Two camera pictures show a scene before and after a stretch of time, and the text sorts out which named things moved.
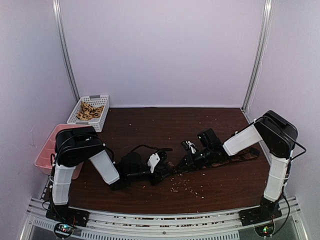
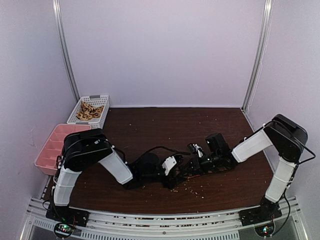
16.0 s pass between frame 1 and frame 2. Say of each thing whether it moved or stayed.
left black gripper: moved
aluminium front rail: stayed
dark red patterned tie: moved
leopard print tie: stayed
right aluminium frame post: stayed
